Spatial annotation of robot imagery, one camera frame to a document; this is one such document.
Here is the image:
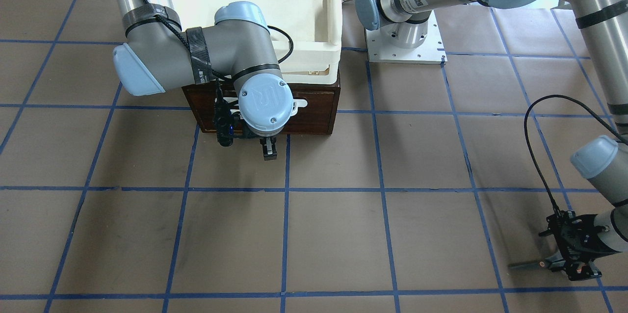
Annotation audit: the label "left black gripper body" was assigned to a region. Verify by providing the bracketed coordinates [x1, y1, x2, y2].
[539, 211, 611, 281]

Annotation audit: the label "orange grey scissors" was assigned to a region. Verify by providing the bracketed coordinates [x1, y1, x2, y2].
[508, 256, 591, 280]

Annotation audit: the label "white drawer handle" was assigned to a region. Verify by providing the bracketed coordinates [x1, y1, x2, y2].
[290, 99, 308, 117]

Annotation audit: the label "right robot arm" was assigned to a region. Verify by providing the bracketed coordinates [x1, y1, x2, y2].
[113, 0, 294, 160]

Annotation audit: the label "dark wooden drawer cabinet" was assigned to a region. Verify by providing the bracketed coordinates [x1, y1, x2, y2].
[182, 77, 341, 135]

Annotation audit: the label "cream plastic tray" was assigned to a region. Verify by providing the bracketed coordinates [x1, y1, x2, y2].
[172, 0, 342, 85]

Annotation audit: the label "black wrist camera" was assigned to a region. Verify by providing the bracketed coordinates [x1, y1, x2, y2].
[213, 83, 234, 147]

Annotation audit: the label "black braided cable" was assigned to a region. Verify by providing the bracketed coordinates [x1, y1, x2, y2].
[523, 95, 621, 215]
[120, 0, 294, 93]

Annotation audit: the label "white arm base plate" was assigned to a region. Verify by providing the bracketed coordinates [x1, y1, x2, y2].
[365, 11, 448, 64]

